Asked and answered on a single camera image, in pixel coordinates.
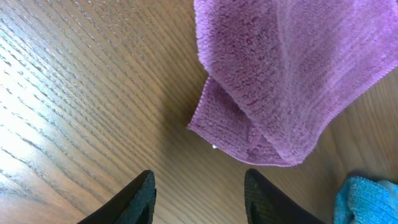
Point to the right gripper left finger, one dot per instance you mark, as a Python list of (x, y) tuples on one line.
[(134, 204)]

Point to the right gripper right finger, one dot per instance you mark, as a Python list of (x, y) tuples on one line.
[(267, 204)]

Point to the purple cloth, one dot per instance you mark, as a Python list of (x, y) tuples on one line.
[(280, 71)]

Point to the crumpled blue cloth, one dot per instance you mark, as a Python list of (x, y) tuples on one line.
[(362, 201)]

